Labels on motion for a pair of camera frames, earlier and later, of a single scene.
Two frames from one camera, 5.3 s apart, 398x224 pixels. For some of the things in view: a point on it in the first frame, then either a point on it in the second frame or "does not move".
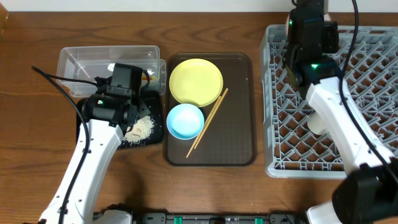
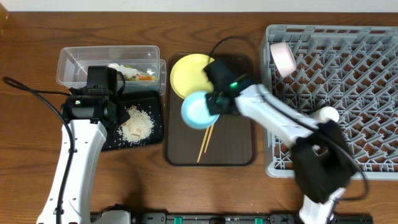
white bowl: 326,17 to 283,58
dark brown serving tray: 229,140 does not move
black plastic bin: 153,102 does not move
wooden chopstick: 203,127 to 206,132
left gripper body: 140,109 to 120,115
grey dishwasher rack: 367,61 does not move
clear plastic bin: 89,63 does not move
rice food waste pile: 142,129 does not move
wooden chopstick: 211,118 to 209,137
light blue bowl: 185,121 to 195,112
